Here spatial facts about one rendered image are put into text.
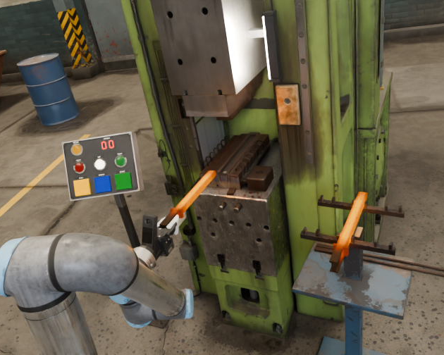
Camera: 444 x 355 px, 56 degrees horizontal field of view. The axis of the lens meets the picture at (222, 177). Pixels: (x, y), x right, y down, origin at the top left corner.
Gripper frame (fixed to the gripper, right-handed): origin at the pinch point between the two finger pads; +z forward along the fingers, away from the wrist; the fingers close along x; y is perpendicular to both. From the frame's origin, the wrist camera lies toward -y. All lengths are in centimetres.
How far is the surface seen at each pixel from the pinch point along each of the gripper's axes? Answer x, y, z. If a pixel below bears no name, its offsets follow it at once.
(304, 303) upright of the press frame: 28, 98, 54
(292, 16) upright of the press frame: 34, -54, 57
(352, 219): 60, 9, 21
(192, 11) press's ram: 0, -62, 43
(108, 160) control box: -52, -4, 29
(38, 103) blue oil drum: -413, 76, 287
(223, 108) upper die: 5.8, -23.7, 42.2
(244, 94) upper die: 8, -22, 61
